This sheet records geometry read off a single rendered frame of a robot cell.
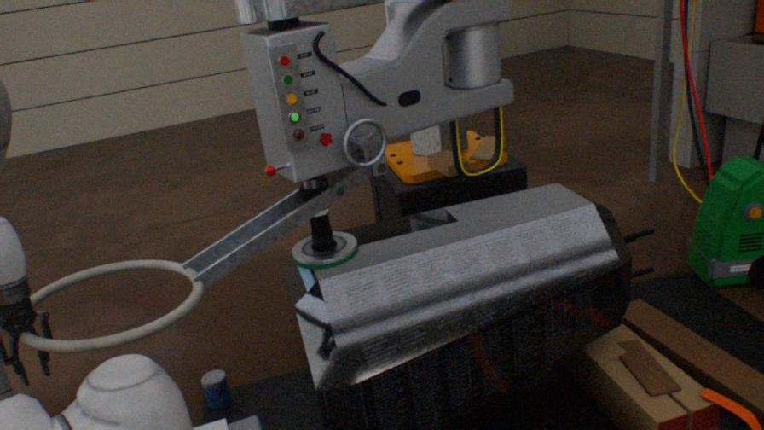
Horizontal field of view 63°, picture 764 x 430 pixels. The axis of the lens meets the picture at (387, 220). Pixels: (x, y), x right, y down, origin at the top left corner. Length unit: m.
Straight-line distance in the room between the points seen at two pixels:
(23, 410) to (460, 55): 1.60
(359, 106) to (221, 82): 6.17
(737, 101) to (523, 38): 5.15
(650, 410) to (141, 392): 1.68
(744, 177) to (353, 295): 1.98
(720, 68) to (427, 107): 2.93
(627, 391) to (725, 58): 2.76
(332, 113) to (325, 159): 0.14
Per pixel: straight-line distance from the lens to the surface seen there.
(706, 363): 2.76
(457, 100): 2.09
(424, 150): 2.92
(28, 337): 1.80
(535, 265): 2.09
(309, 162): 1.83
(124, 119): 8.03
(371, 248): 2.05
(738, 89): 4.58
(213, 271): 1.88
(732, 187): 3.26
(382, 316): 1.91
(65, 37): 7.93
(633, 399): 2.35
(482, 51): 2.15
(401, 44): 1.99
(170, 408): 1.14
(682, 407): 2.38
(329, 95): 1.83
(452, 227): 2.13
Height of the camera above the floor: 1.71
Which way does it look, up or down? 24 degrees down
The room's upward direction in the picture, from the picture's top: 8 degrees counter-clockwise
